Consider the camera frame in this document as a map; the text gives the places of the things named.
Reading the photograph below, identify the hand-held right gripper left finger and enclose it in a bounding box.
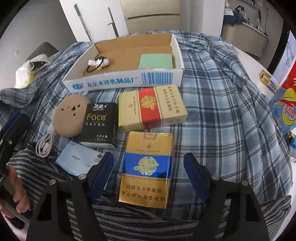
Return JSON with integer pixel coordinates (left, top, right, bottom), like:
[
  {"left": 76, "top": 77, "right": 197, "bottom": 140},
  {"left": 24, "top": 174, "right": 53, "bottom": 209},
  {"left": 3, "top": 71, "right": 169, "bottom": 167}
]
[{"left": 26, "top": 152, "right": 115, "bottom": 241}]

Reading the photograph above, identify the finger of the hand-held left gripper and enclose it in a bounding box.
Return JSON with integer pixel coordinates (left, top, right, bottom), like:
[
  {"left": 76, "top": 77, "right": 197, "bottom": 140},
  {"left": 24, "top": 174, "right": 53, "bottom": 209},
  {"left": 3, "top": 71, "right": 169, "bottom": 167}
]
[
  {"left": 0, "top": 111, "right": 22, "bottom": 139},
  {"left": 9, "top": 113, "right": 31, "bottom": 149}
]

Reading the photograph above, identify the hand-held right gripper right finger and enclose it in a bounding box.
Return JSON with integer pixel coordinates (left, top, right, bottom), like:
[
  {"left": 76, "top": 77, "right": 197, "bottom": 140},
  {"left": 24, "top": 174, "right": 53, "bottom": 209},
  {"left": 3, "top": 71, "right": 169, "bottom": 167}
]
[{"left": 184, "top": 153, "right": 270, "bottom": 241}]

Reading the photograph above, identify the white charging cable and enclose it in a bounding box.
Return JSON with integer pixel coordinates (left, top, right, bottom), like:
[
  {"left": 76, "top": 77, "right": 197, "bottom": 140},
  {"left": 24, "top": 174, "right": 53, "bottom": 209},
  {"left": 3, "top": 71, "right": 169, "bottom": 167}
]
[{"left": 35, "top": 124, "right": 58, "bottom": 158}]

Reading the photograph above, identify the light blue wipes packet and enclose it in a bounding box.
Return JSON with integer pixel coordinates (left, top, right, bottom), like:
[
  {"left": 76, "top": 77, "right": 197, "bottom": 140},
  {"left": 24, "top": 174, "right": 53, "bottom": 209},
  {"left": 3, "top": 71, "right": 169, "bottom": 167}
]
[{"left": 56, "top": 142, "right": 104, "bottom": 176}]

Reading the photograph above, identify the gold blue cigarette pack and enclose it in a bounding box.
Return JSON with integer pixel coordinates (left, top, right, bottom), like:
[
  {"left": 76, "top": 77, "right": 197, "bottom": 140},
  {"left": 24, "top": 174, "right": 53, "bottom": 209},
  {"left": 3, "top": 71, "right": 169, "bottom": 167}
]
[{"left": 118, "top": 131, "right": 175, "bottom": 209}]

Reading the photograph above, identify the black tissue pack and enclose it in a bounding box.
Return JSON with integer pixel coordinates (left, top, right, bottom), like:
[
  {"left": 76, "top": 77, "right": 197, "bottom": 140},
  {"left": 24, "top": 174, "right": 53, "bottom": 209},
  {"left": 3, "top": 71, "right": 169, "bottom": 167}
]
[{"left": 75, "top": 102, "right": 119, "bottom": 149}]

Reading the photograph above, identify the tan round sponge puff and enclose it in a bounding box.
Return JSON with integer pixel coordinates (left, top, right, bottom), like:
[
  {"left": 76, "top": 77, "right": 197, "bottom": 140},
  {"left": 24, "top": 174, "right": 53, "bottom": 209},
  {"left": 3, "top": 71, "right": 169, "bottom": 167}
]
[{"left": 52, "top": 95, "right": 91, "bottom": 138}]

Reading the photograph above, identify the gold red cigarette pack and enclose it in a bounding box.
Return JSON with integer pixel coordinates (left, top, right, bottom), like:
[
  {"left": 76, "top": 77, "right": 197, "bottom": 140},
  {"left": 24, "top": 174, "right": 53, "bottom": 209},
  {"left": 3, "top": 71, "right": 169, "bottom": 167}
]
[{"left": 118, "top": 85, "right": 188, "bottom": 133}]

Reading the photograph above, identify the white blue printed cardboard box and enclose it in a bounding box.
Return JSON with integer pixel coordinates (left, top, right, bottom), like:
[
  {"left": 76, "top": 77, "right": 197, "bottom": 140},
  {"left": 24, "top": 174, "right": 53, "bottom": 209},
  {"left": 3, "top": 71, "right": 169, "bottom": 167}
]
[{"left": 62, "top": 33, "right": 185, "bottom": 93}]

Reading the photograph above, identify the person's left hand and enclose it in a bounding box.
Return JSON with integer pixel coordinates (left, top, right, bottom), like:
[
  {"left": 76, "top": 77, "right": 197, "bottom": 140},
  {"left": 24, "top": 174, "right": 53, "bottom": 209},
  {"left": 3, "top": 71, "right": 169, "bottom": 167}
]
[{"left": 6, "top": 166, "right": 31, "bottom": 214}]

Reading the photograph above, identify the white plastic bag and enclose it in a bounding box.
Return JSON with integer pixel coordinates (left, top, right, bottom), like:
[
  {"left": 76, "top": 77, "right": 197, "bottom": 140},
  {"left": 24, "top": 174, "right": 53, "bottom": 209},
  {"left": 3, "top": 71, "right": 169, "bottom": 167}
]
[{"left": 15, "top": 54, "right": 52, "bottom": 88}]

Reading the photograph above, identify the blue plaid cloth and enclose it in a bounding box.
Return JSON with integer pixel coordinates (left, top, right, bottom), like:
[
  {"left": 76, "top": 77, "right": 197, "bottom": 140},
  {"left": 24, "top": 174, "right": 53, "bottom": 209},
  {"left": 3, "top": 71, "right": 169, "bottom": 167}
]
[{"left": 0, "top": 29, "right": 294, "bottom": 200}]

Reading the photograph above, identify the grey striped cloth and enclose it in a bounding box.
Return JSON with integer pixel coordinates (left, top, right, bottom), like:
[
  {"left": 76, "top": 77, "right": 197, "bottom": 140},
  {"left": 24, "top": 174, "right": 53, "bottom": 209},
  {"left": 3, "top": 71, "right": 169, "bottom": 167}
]
[{"left": 5, "top": 141, "right": 292, "bottom": 241}]

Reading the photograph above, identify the grey chair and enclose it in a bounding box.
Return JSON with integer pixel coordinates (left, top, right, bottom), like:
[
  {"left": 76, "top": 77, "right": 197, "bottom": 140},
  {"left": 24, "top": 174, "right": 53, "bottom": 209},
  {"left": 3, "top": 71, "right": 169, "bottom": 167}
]
[{"left": 26, "top": 42, "right": 62, "bottom": 62}]

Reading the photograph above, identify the red iced tea bottle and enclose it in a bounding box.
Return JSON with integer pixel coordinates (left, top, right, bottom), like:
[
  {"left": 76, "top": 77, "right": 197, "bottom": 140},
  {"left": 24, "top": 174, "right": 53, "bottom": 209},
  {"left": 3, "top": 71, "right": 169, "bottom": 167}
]
[{"left": 269, "top": 58, "right": 296, "bottom": 133}]

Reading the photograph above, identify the green sponge pad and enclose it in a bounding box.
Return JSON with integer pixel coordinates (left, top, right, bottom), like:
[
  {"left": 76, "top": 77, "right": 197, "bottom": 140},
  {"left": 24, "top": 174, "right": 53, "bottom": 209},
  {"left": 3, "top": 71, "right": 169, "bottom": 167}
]
[{"left": 138, "top": 54, "right": 175, "bottom": 69}]

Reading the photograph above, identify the yellow blue small box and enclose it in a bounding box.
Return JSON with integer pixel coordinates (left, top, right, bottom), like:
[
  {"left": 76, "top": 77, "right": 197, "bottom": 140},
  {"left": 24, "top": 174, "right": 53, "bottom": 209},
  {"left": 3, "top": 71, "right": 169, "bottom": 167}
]
[{"left": 259, "top": 70, "right": 280, "bottom": 93}]

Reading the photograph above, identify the beige vanity cabinet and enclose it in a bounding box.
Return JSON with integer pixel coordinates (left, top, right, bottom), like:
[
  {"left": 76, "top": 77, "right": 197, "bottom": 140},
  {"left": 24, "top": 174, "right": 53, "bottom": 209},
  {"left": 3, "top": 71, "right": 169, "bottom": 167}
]
[{"left": 221, "top": 22, "right": 269, "bottom": 58}]

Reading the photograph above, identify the dark blue cloth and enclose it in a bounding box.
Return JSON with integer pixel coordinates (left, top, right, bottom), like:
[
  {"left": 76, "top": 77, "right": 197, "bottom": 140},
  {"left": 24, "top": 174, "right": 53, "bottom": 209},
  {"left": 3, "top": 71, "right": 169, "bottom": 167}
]
[{"left": 224, "top": 9, "right": 247, "bottom": 26}]

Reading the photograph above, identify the gold refrigerator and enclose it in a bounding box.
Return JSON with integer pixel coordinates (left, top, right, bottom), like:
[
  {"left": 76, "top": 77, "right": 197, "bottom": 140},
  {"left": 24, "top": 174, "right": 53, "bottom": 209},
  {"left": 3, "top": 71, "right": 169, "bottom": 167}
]
[{"left": 122, "top": 0, "right": 182, "bottom": 35}]

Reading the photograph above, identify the white plush hair tie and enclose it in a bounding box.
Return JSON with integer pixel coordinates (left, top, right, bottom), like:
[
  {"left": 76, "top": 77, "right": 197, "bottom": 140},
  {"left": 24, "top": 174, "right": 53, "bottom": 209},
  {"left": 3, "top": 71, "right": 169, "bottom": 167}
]
[{"left": 87, "top": 57, "right": 110, "bottom": 73}]

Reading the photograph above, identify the grey mop handle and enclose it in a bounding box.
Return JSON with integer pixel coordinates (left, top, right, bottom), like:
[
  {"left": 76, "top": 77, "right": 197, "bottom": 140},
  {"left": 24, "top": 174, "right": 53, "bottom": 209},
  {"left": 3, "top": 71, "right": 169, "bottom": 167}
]
[{"left": 74, "top": 5, "right": 93, "bottom": 42}]

